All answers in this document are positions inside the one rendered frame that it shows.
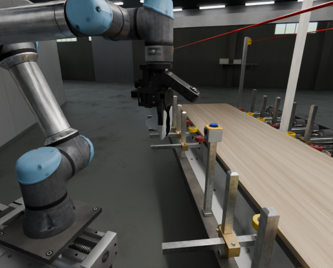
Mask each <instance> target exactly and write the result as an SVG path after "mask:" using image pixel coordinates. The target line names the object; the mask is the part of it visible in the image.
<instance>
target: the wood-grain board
mask: <svg viewBox="0 0 333 268"><path fill-rule="evenodd" d="M180 105H181V110H183V111H185V112H186V113H187V119H188V120H191V121H192V125H193V126H194V127H197V132H198V133H199V134H200V135H201V136H204V127H205V124H210V123H217V124H218V125H220V126H221V127H222V128H223V133H222V142H217V152H216V156H217V157H218V159H219V160H220V161H221V162H222V164H223V165H224V166H225V167H226V169H227V170H228V171H229V170H235V171H236V172H237V173H238V174H239V180H238V184H239V185H240V187H241V188H242V189H243V191H244V192H245V193H246V195H247V196H248V197H249V198H250V200H251V201H252V202H253V203H254V205H255V206H256V207H257V209H258V210H259V211H260V212H261V208H264V207H273V208H274V209H275V210H276V211H277V212H278V214H279V215H280V218H279V223H278V228H277V234H278V236H279V237H280V238H281V239H282V241H283V242H284V243H285V244H286V246H287V247H288V248H289V250H290V251H291V252H292V253H293V254H294V256H295V257H296V258H297V260H298V261H299V262H300V263H301V265H302V266H303V268H333V158H332V157H330V156H328V155H326V154H324V153H322V152H320V151H318V150H316V149H314V148H312V147H310V146H309V145H307V144H305V143H303V142H301V141H299V140H297V139H295V138H293V137H291V136H289V135H287V134H285V133H283V132H281V131H279V130H278V129H276V128H274V127H272V126H270V125H268V124H266V123H264V122H262V121H260V120H258V119H256V118H254V117H252V116H250V115H248V114H247V113H245V112H243V111H241V110H239V109H237V108H235V107H233V106H231V105H229V104H227V103H221V104H180Z"/></svg>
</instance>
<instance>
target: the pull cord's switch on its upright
mask: <svg viewBox="0 0 333 268"><path fill-rule="evenodd" d="M250 41H252V40H251V38H249V37H245V39H244V48H243V58H242V68H241V73H240V83H239V92H238V102H237V108H240V107H241V101H242V92H243V83H244V74H245V65H246V56H247V47H248V45H251V43H252V42H250Z"/></svg>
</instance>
